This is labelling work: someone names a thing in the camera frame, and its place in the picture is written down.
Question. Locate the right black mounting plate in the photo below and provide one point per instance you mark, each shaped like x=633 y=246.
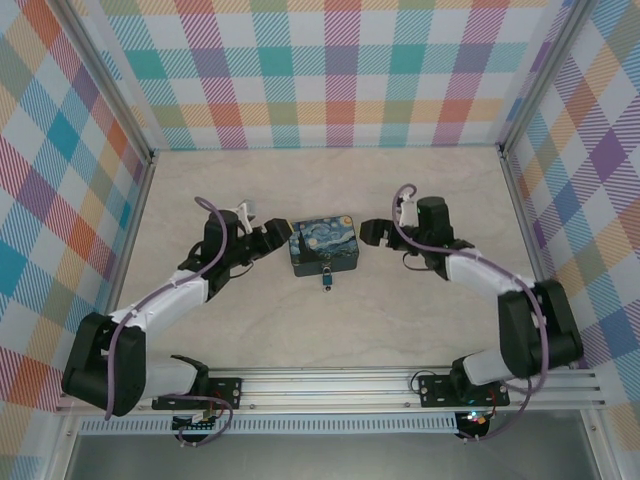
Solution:
x=437 y=392

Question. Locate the grey metal sheet panel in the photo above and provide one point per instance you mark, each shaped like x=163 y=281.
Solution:
x=325 y=460

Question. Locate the black mounting plate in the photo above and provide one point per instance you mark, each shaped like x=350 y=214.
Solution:
x=437 y=392
x=227 y=392

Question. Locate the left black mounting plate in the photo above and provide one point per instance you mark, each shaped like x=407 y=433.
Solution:
x=227 y=392

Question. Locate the starry night tin box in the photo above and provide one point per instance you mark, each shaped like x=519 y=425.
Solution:
x=322 y=240

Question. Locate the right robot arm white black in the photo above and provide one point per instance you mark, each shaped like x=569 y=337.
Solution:
x=480 y=275

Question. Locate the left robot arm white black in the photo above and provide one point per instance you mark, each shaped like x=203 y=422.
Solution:
x=165 y=300

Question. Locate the small blue padlock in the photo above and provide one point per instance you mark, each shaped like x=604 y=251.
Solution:
x=327 y=280

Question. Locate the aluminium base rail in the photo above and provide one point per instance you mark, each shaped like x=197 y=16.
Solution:
x=325 y=390

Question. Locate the electronics board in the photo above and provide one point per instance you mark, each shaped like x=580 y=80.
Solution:
x=475 y=422
x=195 y=425

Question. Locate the left electronics board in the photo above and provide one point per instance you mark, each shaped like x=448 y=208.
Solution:
x=195 y=425

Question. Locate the aluminium corner post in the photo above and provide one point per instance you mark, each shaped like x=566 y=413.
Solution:
x=107 y=80
x=544 y=75

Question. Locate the aluminium side floor rail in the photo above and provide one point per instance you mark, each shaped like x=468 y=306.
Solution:
x=525 y=225
x=131 y=240

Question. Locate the right electronics board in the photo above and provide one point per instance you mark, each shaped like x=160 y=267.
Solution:
x=475 y=422

